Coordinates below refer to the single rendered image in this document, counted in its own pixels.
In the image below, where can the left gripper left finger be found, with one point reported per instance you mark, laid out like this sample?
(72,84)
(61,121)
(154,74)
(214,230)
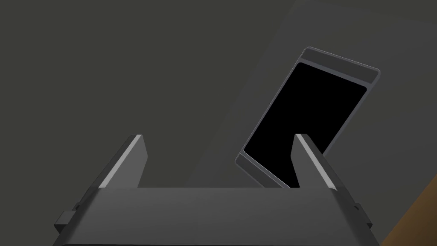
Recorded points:
(128,165)

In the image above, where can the grey framed black window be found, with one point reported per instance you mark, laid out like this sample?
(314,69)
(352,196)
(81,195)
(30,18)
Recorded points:
(307,116)

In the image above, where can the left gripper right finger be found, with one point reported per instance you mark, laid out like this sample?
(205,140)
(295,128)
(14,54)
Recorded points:
(310,167)

